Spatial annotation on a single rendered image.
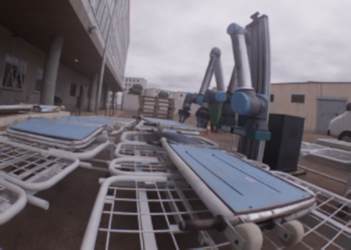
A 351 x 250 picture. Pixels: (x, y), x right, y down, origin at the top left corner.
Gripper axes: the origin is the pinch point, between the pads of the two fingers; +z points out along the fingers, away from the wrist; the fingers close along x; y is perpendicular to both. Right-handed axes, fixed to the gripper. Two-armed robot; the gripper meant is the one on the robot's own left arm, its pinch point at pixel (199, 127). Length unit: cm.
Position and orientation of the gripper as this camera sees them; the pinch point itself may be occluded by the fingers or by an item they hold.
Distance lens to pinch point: 147.6
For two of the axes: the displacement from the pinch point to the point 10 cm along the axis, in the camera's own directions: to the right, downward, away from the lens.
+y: 3.5, 0.7, -9.4
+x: 8.9, 3.0, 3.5
